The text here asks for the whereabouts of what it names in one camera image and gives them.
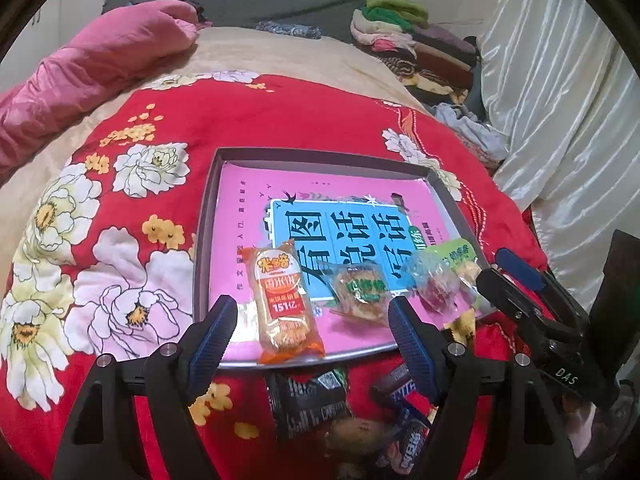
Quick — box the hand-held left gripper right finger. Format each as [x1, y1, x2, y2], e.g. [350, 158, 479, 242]
[389, 296, 576, 480]

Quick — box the dark patterned cloth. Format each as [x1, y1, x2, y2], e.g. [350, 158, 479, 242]
[255, 20, 324, 39]

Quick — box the clear bag with green label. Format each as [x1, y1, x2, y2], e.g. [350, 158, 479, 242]
[440, 250, 493, 322]

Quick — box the blue cookie packet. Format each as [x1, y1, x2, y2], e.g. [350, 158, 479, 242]
[375, 405, 433, 476]

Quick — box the pile of pale clothes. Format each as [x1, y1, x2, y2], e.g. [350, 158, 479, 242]
[432, 102, 512, 162]

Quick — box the gold candy packet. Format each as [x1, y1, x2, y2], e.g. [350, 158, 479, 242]
[442, 307, 478, 346]

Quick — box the brown chocolate bar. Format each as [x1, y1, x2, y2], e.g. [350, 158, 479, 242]
[370, 362, 418, 408]

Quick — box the pink and blue book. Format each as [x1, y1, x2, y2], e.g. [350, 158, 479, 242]
[210, 160, 482, 361]

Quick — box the red floral blanket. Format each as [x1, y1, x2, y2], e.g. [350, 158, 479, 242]
[0, 72, 551, 480]

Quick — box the beige bedsheet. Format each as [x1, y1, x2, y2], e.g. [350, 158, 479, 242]
[0, 25, 431, 241]

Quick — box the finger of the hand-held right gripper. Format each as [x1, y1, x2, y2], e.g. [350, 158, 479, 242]
[496, 247, 592, 332]
[476, 267, 582, 357]

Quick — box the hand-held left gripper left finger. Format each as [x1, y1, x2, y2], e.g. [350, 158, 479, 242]
[52, 295, 239, 480]

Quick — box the orange rice cracker packet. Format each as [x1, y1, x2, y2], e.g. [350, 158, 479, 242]
[248, 240, 326, 365]

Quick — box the shallow dark cardboard tray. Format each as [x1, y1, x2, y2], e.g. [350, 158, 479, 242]
[192, 147, 494, 369]

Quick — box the black snack packet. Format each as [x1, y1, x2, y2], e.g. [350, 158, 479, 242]
[265, 367, 353, 443]

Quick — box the grey headboard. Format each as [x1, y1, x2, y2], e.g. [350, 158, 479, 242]
[102, 0, 378, 47]

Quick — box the stack of folded clothes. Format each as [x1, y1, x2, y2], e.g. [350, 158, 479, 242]
[350, 0, 482, 107]

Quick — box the clear red candy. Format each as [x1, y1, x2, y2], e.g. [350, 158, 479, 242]
[407, 250, 463, 313]

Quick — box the white satin curtain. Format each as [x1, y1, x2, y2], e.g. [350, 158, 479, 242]
[475, 0, 640, 313]

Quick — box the pink quilt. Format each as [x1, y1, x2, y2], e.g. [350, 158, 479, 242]
[0, 0, 213, 181]

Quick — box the white wardrobe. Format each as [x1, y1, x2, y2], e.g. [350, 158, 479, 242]
[20, 0, 68, 56]

